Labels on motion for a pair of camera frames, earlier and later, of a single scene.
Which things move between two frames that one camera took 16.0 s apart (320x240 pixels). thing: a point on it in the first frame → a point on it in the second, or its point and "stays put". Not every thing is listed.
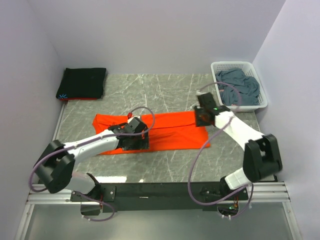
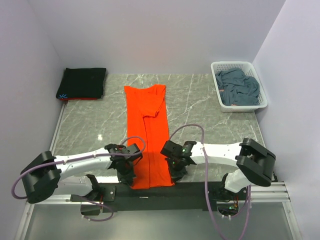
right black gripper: x=199 y=123 → x=175 y=174
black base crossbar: x=140 y=196 stays put
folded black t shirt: x=81 y=83 stays put
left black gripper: x=143 y=144 → x=127 y=179
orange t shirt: x=167 y=130 → x=147 y=123
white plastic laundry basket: x=238 y=86 stays put
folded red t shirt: x=79 y=99 stays put
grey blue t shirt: x=247 y=87 stays put
